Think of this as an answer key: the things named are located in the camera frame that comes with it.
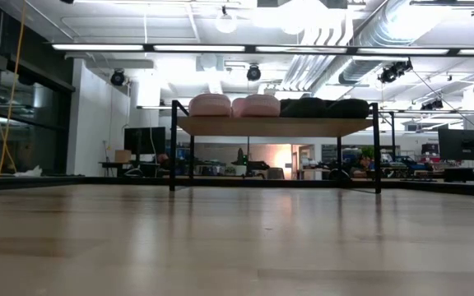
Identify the silver ventilation duct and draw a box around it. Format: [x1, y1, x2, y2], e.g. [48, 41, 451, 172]
[337, 0, 431, 86]

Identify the large black monitor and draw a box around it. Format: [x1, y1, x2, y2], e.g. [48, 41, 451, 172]
[438, 128, 474, 162]

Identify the black ceiling spotlight cluster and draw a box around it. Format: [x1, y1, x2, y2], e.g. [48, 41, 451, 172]
[377, 59, 414, 85]
[421, 98, 444, 111]

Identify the pink rubber slide sandal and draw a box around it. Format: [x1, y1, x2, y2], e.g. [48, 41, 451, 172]
[231, 94, 281, 118]
[188, 93, 233, 118]

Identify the black metal frame post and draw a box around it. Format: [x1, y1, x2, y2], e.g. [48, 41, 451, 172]
[380, 109, 397, 146]

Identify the wooden shelf with black frame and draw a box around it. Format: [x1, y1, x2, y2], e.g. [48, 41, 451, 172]
[169, 99, 383, 195]

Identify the black monitor on desk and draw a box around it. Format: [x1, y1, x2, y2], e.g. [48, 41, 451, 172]
[123, 126, 167, 156]

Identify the white plastic bag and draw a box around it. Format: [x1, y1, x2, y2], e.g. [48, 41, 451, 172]
[13, 164, 44, 178]

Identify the black rubber slide sandal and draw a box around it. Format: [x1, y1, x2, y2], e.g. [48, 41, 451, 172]
[327, 98, 370, 119]
[280, 96, 331, 119]

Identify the black ceiling track fixture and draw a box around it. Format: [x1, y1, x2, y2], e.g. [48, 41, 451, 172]
[409, 0, 474, 17]

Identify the black round ceiling spotlight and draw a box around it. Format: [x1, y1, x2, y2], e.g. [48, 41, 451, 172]
[110, 68, 127, 87]
[246, 64, 262, 82]

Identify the long linear light bar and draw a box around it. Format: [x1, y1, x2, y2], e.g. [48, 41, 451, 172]
[51, 42, 474, 57]

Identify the black table frame rail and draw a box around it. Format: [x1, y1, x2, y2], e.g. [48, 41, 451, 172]
[0, 174, 474, 199]

